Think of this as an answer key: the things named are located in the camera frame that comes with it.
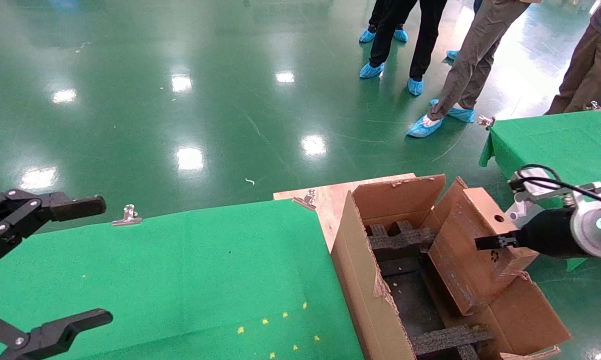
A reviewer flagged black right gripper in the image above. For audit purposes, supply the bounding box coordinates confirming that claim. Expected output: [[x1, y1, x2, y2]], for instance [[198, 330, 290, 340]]
[[474, 206, 582, 260]]

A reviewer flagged small cardboard box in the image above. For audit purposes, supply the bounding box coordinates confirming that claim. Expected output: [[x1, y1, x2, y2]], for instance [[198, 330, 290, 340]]
[[427, 187, 540, 317]]

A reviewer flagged large open cardboard carton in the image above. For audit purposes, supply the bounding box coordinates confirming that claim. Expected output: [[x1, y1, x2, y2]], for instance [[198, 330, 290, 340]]
[[330, 173, 572, 360]]

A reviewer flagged white metal table leg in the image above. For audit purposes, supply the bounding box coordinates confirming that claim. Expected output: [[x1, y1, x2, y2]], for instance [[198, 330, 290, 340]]
[[504, 199, 534, 229]]

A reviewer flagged black foam insert block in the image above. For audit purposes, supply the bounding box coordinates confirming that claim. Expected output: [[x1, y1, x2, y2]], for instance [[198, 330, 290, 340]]
[[365, 220, 437, 262], [410, 324, 496, 360]]

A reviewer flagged black foam bottom pad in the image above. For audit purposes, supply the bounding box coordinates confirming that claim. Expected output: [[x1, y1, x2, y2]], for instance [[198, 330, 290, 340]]
[[378, 255, 461, 336]]

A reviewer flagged wide green table cloth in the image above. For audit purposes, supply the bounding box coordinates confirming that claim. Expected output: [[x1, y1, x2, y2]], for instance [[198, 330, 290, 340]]
[[0, 198, 365, 360]]

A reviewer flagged person in khaki trousers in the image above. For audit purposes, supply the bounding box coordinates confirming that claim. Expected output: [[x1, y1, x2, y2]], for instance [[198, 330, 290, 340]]
[[407, 0, 531, 139]]

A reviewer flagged person in brown trousers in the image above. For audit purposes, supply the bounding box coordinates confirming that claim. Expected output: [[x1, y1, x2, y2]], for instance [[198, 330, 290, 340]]
[[545, 0, 601, 116]]

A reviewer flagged person in black trousers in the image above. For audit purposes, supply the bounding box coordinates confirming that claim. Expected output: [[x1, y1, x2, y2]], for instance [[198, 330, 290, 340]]
[[359, 0, 450, 97], [359, 0, 410, 44]]

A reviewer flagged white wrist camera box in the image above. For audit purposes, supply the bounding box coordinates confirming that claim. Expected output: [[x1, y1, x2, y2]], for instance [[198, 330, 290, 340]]
[[508, 167, 576, 207]]

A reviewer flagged black camera cable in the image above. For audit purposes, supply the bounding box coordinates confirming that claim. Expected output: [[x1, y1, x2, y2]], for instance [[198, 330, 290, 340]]
[[510, 164, 601, 210]]

